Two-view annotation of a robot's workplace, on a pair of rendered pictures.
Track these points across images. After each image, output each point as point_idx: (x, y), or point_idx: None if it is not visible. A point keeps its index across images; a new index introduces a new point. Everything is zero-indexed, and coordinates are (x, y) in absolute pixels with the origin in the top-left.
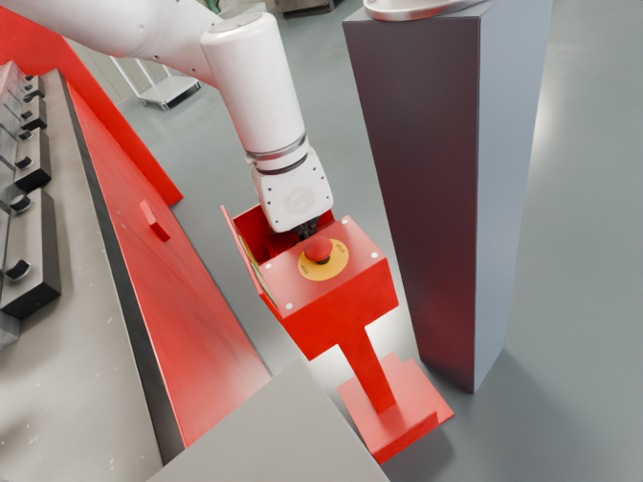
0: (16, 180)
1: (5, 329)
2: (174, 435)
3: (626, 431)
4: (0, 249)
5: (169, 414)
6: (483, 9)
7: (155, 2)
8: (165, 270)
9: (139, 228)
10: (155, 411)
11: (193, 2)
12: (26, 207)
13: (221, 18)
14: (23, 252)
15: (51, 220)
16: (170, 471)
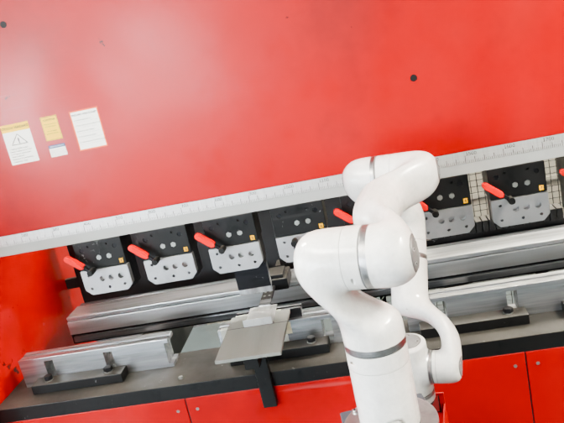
0: (561, 301)
1: (409, 326)
2: (336, 373)
3: None
4: (464, 312)
5: (345, 373)
6: (343, 415)
7: (404, 312)
8: (514, 406)
9: (560, 385)
10: (342, 365)
11: (438, 326)
12: (504, 313)
13: (447, 342)
14: (453, 321)
15: (491, 326)
16: (281, 340)
